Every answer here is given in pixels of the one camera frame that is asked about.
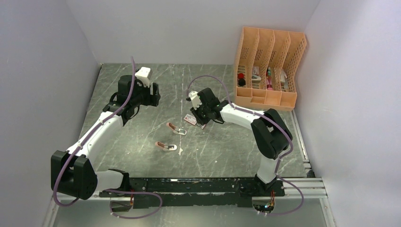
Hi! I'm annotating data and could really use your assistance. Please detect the red white staple box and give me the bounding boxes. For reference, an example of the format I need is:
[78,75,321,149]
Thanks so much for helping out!
[183,114,206,130]

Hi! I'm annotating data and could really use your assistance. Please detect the pink stapler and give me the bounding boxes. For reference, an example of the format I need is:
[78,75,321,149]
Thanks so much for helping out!
[155,141,177,151]
[166,122,187,135]

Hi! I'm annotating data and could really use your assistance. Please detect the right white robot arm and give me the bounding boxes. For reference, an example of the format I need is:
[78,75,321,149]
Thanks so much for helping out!
[186,87,293,196]

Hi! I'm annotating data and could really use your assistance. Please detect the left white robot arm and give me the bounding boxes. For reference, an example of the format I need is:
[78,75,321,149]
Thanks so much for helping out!
[51,72,160,206]

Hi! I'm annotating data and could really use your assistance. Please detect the red black item in organizer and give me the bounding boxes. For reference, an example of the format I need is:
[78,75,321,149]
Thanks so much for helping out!
[237,73,246,87]

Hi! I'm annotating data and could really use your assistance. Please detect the pink items in organizer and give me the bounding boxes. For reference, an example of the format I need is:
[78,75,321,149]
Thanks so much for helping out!
[251,66,289,92]

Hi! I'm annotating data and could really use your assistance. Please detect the orange file organizer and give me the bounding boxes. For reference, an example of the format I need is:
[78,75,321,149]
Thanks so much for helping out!
[234,27,307,112]

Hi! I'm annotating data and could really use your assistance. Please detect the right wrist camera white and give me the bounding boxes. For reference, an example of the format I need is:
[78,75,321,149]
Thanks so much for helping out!
[186,91,202,110]

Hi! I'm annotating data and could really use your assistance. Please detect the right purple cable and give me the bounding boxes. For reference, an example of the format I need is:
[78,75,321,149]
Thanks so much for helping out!
[186,75,305,217]

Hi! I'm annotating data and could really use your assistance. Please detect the purple cable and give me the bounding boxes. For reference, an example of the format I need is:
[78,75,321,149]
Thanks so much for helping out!
[52,56,163,220]
[186,75,305,217]

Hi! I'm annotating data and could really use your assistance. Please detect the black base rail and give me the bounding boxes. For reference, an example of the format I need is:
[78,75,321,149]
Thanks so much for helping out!
[99,177,285,209]

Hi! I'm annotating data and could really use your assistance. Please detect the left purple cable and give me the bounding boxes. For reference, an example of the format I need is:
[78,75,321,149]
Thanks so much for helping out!
[52,56,163,220]

